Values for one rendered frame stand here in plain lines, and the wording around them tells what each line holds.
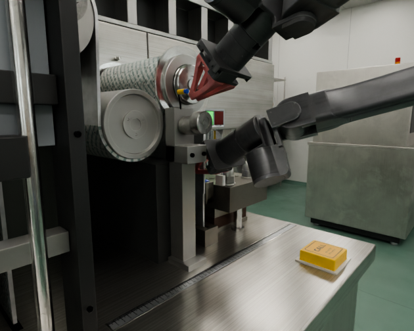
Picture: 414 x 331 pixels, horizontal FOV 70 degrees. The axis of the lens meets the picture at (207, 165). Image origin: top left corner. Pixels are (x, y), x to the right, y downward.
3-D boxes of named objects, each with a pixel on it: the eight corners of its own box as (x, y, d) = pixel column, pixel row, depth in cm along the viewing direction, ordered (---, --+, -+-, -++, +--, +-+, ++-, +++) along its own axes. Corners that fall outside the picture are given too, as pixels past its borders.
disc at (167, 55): (154, 120, 54) (156, 36, 52) (152, 120, 54) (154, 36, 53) (208, 125, 65) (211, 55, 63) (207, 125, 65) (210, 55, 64)
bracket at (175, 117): (190, 274, 55) (188, 106, 50) (167, 263, 59) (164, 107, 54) (208, 264, 59) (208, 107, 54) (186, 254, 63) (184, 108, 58)
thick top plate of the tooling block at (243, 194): (229, 213, 68) (230, 187, 67) (131, 186, 95) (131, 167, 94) (267, 199, 79) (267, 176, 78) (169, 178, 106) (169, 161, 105)
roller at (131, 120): (106, 162, 48) (101, 86, 46) (46, 150, 65) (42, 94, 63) (164, 155, 56) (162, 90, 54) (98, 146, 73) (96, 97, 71)
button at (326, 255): (334, 272, 55) (335, 260, 55) (299, 260, 60) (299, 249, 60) (346, 259, 60) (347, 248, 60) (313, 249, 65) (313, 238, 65)
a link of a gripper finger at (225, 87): (211, 113, 57) (245, 78, 52) (186, 110, 52) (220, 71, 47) (196, 87, 59) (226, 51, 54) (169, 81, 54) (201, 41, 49)
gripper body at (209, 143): (240, 167, 66) (265, 152, 61) (209, 173, 58) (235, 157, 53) (229, 140, 67) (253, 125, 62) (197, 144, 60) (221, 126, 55)
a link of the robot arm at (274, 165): (301, 117, 58) (297, 98, 50) (322, 171, 54) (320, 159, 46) (244, 139, 62) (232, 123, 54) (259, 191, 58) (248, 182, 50)
